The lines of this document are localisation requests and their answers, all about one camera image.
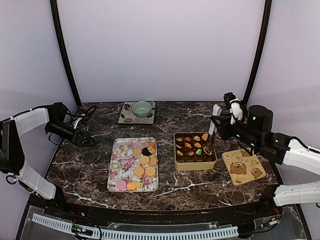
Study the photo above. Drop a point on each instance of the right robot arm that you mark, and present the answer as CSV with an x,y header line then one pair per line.
x,y
256,132

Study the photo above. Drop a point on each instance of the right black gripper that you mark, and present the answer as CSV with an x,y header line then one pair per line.
x,y
224,129

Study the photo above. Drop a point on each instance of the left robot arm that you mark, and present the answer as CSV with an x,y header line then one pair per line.
x,y
56,119

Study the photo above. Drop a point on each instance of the pink round sandwich cookie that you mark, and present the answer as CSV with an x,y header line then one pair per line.
x,y
121,185

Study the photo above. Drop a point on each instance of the black sandwich cookie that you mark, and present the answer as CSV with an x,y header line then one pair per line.
x,y
145,152

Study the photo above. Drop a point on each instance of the green ceramic bowl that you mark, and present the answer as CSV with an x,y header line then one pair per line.
x,y
141,109

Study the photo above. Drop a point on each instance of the left black frame post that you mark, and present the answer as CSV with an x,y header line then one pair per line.
x,y
63,51

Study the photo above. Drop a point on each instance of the square floral plate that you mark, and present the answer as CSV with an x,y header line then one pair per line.
x,y
127,117

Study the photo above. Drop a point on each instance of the swirl butter cookie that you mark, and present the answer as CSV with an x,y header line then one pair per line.
x,y
196,138

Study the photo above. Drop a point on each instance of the gold cookie tin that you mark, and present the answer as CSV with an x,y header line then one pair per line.
x,y
185,147

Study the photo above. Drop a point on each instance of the right black frame post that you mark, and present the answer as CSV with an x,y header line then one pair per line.
x,y
259,51

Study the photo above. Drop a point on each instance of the black frame post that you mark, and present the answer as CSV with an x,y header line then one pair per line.
x,y
259,51
63,51

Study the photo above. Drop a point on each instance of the green sandwich cookie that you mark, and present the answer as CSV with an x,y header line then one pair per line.
x,y
199,152

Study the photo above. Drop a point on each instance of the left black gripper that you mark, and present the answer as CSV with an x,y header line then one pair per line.
x,y
79,142

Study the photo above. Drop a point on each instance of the white slotted cable duct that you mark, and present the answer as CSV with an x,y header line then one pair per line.
x,y
119,231

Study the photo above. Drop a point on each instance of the floral cookie tray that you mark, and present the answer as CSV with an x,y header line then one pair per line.
x,y
129,164

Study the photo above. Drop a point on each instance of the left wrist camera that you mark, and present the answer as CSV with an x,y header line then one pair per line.
x,y
78,121

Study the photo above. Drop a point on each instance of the bear printed tin lid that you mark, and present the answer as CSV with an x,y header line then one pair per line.
x,y
242,167

